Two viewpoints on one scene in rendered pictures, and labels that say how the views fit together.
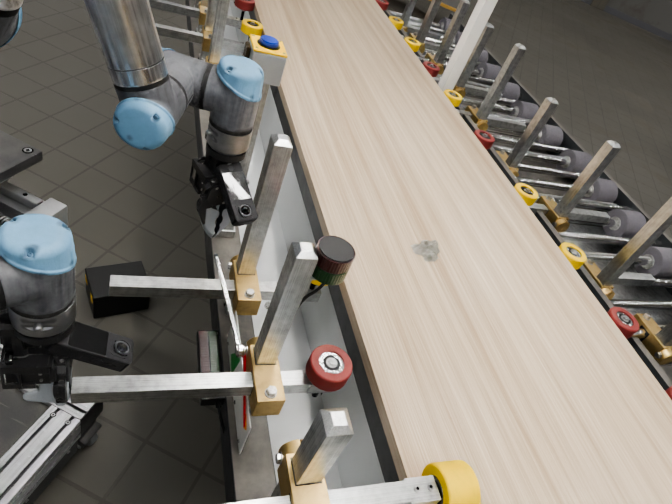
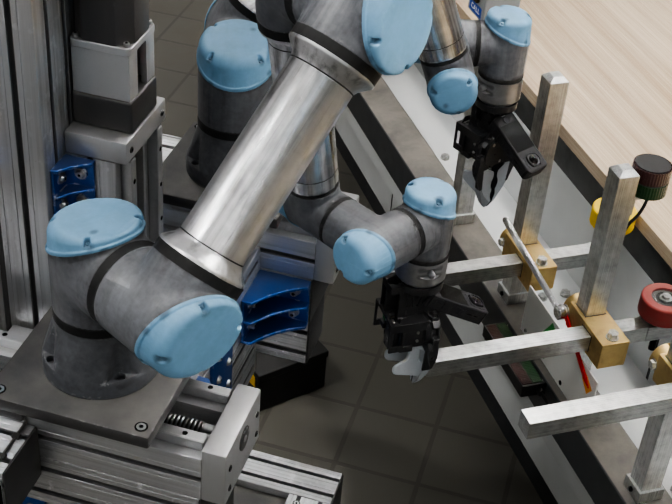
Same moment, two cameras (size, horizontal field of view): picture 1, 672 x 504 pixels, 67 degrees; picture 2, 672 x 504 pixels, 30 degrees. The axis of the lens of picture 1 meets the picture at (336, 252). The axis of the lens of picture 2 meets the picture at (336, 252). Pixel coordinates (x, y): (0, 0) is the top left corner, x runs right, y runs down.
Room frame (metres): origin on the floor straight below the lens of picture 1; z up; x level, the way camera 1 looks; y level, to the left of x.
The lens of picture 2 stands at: (-1.10, 0.21, 2.14)
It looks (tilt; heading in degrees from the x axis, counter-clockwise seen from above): 36 degrees down; 9
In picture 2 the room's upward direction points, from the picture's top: 5 degrees clockwise
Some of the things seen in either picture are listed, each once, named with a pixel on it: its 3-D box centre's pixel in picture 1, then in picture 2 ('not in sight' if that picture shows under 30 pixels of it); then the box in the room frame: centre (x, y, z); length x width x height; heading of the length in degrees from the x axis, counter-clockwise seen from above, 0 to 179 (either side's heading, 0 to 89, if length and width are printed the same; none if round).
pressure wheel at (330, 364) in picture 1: (323, 378); (659, 322); (0.58, -0.07, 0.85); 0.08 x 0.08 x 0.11
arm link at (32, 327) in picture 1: (43, 309); (422, 265); (0.36, 0.31, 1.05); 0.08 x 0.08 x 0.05
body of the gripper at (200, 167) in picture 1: (219, 169); (488, 126); (0.77, 0.26, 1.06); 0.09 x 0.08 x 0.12; 50
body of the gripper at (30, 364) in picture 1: (40, 344); (410, 307); (0.36, 0.32, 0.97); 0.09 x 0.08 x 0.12; 120
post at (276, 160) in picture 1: (254, 236); (532, 194); (0.78, 0.17, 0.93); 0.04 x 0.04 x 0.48; 30
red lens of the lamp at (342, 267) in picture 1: (334, 254); (651, 170); (0.59, 0.00, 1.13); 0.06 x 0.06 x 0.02
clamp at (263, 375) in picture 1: (264, 374); (595, 328); (0.54, 0.03, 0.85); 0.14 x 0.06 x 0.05; 30
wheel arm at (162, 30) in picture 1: (195, 37); not in sight; (1.81, 0.81, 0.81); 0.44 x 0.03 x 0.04; 120
